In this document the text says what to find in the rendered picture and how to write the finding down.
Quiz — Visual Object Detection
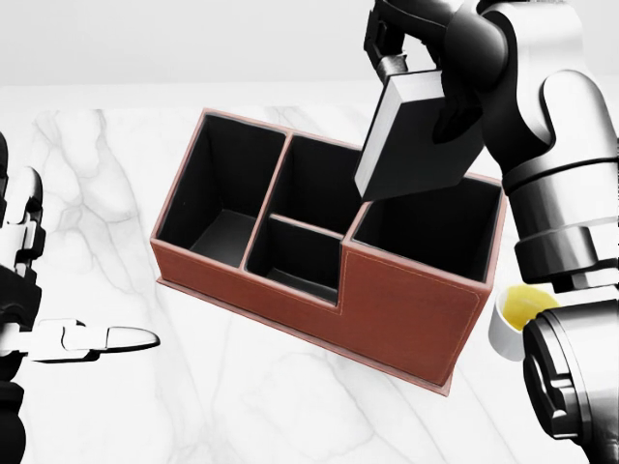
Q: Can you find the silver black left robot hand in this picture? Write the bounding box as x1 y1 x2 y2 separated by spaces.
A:
0 130 162 384

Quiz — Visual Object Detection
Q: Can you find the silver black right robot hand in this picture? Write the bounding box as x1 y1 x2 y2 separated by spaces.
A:
364 0 619 183

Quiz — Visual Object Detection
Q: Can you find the black book with white pages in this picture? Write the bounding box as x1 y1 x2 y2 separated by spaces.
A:
353 69 486 204

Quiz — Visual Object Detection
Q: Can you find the red-brown desk caddy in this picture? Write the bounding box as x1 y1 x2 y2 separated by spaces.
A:
148 107 509 399

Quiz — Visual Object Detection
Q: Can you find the white mug with yellow inside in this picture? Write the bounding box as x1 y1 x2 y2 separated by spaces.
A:
487 283 562 364

